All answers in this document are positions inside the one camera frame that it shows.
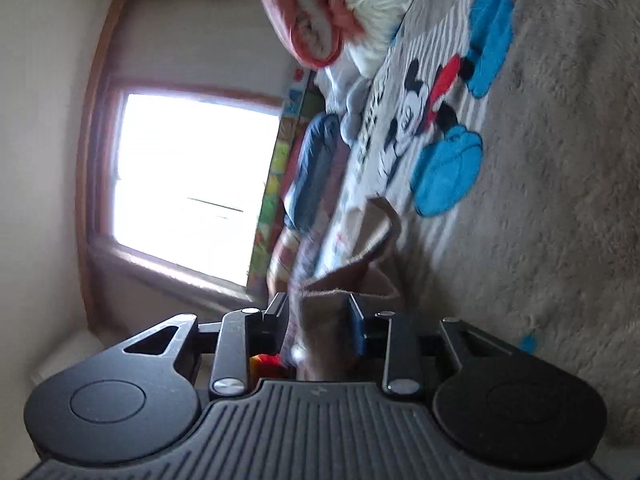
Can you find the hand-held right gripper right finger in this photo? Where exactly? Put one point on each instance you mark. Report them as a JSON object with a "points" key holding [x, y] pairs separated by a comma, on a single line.
{"points": [[356, 327]]}

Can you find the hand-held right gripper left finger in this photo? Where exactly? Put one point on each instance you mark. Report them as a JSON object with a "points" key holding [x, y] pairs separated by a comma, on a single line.
{"points": [[276, 327]]}

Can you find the colourful alphabet bed bumper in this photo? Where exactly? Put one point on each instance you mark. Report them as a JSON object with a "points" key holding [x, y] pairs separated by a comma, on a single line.
{"points": [[280, 185]]}

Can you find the blue folded blanket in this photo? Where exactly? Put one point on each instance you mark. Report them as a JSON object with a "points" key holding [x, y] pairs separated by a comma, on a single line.
{"points": [[312, 170]]}

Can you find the window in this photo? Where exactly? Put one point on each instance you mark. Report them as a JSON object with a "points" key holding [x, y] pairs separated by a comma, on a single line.
{"points": [[195, 185]]}

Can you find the cartoon mouse printed blanket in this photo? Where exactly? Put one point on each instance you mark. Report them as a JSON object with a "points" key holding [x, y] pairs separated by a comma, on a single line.
{"points": [[550, 185]]}

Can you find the cream quilt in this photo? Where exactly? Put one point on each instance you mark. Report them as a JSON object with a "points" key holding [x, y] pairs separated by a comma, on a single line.
{"points": [[375, 20]]}

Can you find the pink folded quilt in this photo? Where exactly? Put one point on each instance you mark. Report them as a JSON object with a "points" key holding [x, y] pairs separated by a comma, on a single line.
{"points": [[310, 15]]}

